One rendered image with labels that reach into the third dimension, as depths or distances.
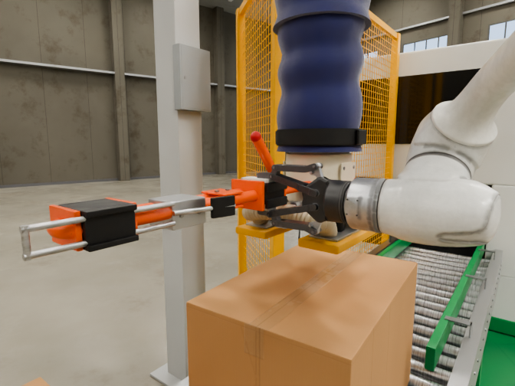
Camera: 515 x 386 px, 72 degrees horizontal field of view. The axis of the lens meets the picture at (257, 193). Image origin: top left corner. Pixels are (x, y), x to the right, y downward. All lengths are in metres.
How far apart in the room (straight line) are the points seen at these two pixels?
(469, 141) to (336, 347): 0.42
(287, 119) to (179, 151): 1.01
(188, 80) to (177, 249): 0.85
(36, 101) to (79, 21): 2.78
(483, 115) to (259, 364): 0.61
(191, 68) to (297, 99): 1.03
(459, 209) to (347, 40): 0.50
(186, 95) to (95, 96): 11.01
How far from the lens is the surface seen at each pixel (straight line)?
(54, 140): 12.42
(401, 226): 0.57
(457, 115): 0.63
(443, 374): 1.48
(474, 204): 0.55
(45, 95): 12.47
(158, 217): 0.54
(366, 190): 0.59
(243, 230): 0.90
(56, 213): 0.52
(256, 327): 0.77
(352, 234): 0.86
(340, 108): 0.86
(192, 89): 1.81
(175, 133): 1.81
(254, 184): 0.70
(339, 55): 0.87
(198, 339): 0.90
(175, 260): 1.94
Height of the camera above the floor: 1.32
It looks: 8 degrees down
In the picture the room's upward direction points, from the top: straight up
